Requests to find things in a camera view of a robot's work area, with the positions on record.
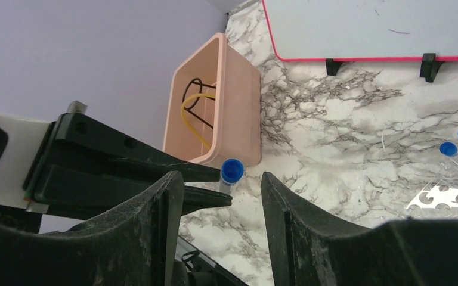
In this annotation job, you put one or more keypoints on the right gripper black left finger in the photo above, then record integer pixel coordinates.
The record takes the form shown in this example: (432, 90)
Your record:
(130, 244)

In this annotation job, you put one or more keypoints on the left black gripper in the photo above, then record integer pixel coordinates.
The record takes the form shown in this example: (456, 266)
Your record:
(79, 167)

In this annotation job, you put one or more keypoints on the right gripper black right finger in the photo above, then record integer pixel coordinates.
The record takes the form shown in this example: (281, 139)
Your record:
(310, 246)

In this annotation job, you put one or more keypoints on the yellow rubber tube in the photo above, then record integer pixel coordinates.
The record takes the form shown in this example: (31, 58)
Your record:
(188, 124)

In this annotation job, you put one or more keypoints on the pink plastic bin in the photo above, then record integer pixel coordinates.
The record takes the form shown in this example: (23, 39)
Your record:
(235, 114)

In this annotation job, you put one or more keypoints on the black wire tripod stand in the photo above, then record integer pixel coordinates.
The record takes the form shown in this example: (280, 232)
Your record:
(189, 108)

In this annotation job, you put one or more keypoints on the clear plastic well plate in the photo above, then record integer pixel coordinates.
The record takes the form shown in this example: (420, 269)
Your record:
(437, 200)

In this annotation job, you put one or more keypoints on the pink framed whiteboard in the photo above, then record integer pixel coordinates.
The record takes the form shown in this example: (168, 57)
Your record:
(338, 31)

